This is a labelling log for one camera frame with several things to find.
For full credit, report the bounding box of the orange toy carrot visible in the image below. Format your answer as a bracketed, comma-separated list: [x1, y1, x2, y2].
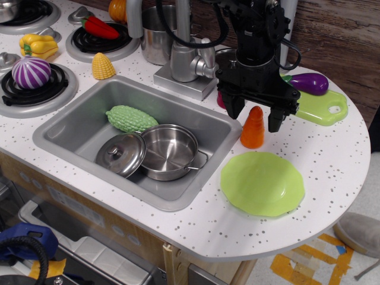
[240, 106, 265, 149]

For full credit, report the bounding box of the front left stove burner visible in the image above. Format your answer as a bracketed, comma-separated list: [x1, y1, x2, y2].
[1, 64, 78, 119]

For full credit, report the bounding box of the grey shoe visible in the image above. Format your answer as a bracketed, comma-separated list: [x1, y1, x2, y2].
[332, 212, 379, 258]

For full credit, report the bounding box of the orange toy pumpkin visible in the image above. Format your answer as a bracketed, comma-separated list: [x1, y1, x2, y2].
[108, 0, 127, 24]

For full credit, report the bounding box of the rear right stove burner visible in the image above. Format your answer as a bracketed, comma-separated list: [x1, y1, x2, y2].
[65, 22, 140, 63]

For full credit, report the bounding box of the rear left stove burner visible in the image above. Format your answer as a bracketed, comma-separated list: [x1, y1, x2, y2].
[1, 1, 61, 35]

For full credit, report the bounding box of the green plastic plate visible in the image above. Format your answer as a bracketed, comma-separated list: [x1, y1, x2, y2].
[220, 151, 305, 217]

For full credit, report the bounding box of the steel pan top left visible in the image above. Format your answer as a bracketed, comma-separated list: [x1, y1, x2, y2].
[0, 0, 21, 24]

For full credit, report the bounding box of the black hose bottom left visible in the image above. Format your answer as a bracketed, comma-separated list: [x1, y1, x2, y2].
[0, 236, 49, 280]

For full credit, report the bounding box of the blue clamp tool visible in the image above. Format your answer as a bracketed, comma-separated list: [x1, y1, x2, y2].
[1, 223, 58, 261]

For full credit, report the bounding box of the green cutting board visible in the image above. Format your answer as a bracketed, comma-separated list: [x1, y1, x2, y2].
[295, 90, 348, 126]

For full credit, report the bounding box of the grey stove knob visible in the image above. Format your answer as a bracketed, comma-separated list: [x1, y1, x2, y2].
[37, 27, 62, 43]
[0, 52, 21, 72]
[68, 6, 94, 25]

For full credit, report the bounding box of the tall steel pot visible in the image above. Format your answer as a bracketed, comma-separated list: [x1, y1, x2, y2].
[141, 7, 173, 65]

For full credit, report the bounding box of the stove burner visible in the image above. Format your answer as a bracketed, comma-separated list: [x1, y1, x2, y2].
[65, 22, 140, 63]
[1, 64, 78, 119]
[1, 1, 61, 35]

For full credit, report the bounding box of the yellow toy corn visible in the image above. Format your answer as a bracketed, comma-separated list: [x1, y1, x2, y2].
[91, 52, 116, 80]

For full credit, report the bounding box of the purple toy eggplant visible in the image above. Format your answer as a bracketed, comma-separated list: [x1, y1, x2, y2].
[281, 73, 329, 96]

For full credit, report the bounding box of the magenta plastic cup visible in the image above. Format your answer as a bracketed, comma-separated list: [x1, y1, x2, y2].
[217, 91, 226, 109]

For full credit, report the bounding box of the steel lid behind faucet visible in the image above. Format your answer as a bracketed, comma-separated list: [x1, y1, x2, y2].
[216, 48, 238, 69]

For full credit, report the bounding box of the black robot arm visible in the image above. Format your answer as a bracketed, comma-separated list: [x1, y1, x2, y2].
[212, 1, 300, 132]

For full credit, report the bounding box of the green toy bitter gourd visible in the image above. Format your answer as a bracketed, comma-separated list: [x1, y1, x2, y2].
[105, 105, 159, 132]

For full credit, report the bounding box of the red toy chili pepper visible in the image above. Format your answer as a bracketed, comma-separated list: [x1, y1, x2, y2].
[81, 15, 119, 40]

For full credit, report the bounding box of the yellow toy bell pepper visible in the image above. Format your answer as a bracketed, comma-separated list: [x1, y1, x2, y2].
[19, 34, 58, 59]

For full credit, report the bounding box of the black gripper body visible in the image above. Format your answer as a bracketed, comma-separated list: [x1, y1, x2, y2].
[216, 52, 300, 115]

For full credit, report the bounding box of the grey toy sink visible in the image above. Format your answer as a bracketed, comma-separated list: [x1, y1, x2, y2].
[33, 76, 242, 211]

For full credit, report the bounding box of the purple striped toy onion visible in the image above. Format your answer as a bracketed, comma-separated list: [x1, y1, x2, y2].
[11, 55, 52, 90]

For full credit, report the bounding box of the silver toy faucet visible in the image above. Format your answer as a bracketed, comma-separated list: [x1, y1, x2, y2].
[126, 1, 219, 101]

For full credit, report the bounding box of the small steel pot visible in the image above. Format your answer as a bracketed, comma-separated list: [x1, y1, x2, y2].
[140, 124, 208, 181]

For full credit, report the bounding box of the steel pot lid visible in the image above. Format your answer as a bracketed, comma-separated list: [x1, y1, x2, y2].
[94, 133, 147, 178]

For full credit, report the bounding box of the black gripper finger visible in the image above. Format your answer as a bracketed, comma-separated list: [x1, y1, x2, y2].
[268, 106, 290, 132]
[220, 87, 245, 119]

